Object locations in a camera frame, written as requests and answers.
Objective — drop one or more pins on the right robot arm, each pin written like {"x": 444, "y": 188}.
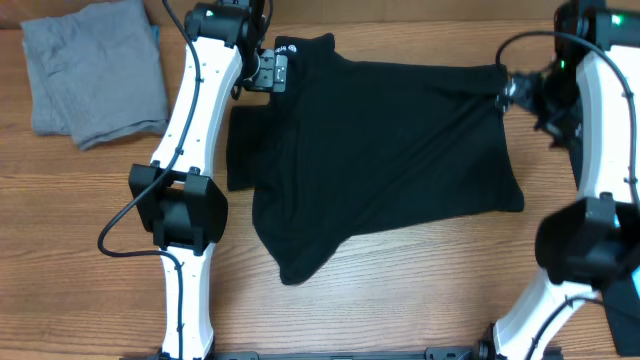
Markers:
{"x": 587, "y": 101}

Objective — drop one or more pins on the folded grey cloth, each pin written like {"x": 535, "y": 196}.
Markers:
{"x": 95, "y": 75}

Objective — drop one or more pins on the blue cloth under grey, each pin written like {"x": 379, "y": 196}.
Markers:
{"x": 156, "y": 34}

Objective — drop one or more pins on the black garment at right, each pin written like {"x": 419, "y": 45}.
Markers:
{"x": 625, "y": 333}

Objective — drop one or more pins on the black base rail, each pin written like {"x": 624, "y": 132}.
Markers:
{"x": 432, "y": 353}

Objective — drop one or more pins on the black t-shirt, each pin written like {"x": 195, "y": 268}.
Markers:
{"x": 355, "y": 147}

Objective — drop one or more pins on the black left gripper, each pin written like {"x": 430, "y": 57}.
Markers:
{"x": 273, "y": 73}

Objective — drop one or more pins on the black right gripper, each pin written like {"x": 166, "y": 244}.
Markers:
{"x": 516, "y": 88}

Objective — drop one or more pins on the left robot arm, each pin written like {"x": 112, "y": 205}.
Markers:
{"x": 175, "y": 195}

